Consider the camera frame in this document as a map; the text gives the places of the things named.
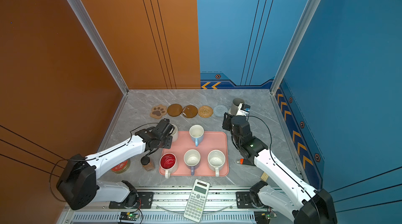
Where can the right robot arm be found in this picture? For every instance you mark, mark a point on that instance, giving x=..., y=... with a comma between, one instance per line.
x=299, y=202

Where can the grey mug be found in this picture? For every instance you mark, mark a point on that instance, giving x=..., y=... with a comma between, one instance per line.
x=235, y=106

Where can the circuit board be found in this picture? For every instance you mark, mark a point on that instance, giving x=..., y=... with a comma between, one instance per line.
x=129, y=217
x=263, y=217

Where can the cream mug front right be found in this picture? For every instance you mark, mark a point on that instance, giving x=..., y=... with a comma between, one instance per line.
x=216, y=161

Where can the red inside mug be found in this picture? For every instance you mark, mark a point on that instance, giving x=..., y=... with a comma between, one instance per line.
x=169, y=164

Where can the orange black utility knife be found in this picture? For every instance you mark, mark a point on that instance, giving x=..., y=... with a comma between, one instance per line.
x=245, y=162

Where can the red round tin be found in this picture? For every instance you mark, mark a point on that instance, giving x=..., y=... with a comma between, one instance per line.
x=122, y=167

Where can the woven rattan coaster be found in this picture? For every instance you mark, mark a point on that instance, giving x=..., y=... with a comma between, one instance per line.
x=205, y=111

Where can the light blue rope coaster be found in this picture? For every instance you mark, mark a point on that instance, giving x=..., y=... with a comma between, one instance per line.
x=220, y=110

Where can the matte brown wooden coaster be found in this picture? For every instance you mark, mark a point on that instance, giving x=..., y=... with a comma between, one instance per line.
x=175, y=110

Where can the aluminium frame post left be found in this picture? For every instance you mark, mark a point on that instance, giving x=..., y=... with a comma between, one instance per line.
x=97, y=41

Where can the white calculator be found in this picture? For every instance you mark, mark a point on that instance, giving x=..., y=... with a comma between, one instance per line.
x=197, y=200

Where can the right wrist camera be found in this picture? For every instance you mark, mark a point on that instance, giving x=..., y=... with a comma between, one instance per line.
x=243, y=110

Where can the light blue mug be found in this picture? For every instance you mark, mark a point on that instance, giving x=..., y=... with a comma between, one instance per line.
x=197, y=134

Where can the pink tray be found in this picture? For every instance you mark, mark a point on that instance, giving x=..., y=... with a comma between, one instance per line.
x=212, y=141

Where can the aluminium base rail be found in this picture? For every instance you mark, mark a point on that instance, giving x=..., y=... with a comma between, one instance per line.
x=183, y=205

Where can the right circuit board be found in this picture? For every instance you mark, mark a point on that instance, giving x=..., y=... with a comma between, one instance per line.
x=263, y=217

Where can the left circuit board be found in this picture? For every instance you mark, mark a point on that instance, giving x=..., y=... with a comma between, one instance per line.
x=129, y=217

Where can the aluminium frame post right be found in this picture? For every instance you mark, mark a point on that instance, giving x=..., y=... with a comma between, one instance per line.
x=300, y=30

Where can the cork paw print coaster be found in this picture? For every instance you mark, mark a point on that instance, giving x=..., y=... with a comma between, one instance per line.
x=158, y=111

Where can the white mug purple handle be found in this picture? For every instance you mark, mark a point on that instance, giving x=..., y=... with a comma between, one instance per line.
x=192, y=159

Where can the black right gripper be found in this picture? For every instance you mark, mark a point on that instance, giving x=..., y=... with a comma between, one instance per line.
x=227, y=122

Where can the spice jar black lid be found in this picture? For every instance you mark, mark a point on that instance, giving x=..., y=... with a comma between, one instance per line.
x=147, y=163

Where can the glossy brown wooden coaster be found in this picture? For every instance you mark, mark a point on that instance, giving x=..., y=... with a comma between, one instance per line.
x=190, y=111

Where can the small wooden block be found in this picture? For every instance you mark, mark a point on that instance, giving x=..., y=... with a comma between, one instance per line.
x=264, y=177

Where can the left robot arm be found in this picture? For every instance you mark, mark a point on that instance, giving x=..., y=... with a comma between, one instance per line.
x=80, y=184

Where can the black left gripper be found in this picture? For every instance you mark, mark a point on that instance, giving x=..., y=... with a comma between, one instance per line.
x=169, y=145

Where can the aluminium frame post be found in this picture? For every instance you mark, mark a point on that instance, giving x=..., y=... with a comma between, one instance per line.
x=300, y=30
x=97, y=41

